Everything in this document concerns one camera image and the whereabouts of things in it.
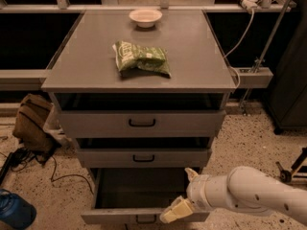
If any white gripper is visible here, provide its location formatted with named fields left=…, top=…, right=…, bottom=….
left=159, top=168, right=213, bottom=223

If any grey bottom drawer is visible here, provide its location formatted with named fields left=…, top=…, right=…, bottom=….
left=80, top=168, right=211, bottom=225

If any grey drawer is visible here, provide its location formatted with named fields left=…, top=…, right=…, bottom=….
left=59, top=110, right=225, bottom=138
left=77, top=149, right=211, bottom=168
left=80, top=168, right=211, bottom=225

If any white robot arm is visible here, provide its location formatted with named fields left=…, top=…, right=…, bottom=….
left=159, top=166, right=307, bottom=225

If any grey middle drawer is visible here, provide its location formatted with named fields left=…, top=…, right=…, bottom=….
left=77, top=149, right=211, bottom=168

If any grey drawer cabinet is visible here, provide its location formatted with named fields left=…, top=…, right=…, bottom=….
left=41, top=9, right=238, bottom=177

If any grey top drawer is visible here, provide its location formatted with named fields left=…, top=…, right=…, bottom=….
left=59, top=110, right=225, bottom=138

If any wheeled cart leg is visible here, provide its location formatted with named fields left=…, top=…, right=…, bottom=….
left=276, top=148, right=307, bottom=183

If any dark cabinet at right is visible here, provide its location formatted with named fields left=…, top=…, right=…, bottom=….
left=265, top=0, right=307, bottom=135

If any green snack bag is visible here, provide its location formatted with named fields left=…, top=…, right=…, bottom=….
left=112, top=40, right=171, bottom=78

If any white bowl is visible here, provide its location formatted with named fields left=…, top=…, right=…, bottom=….
left=129, top=9, right=162, bottom=28

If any metal tripod pole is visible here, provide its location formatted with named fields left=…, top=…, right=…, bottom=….
left=239, top=0, right=292, bottom=116

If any black floor cable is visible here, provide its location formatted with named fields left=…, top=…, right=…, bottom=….
left=0, top=147, right=95, bottom=195

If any white power cable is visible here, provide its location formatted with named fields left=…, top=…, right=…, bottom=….
left=223, top=7, right=256, bottom=89

